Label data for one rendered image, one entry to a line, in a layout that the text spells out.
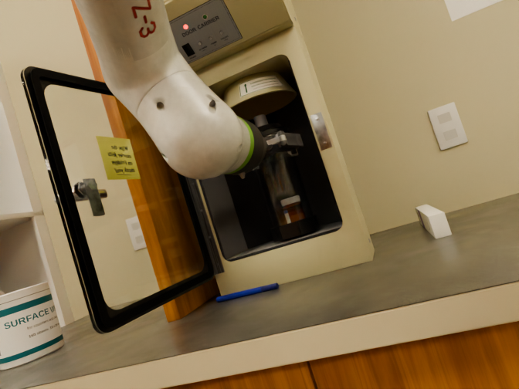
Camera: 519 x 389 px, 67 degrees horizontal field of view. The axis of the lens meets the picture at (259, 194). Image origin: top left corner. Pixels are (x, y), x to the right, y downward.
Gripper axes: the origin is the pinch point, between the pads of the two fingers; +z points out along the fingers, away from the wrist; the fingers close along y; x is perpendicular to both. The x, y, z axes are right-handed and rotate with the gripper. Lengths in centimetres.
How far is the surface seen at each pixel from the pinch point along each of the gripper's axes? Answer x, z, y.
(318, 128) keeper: -0.7, -7.0, -12.0
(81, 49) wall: -66, 37, 64
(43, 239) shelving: -5, 35, 102
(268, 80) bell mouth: -14.6, -2.8, -4.9
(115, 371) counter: 27, -36, 22
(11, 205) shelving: -23, 37, 115
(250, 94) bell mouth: -12.5, -5.3, -1.0
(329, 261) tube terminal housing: 24.0, -6.4, -6.1
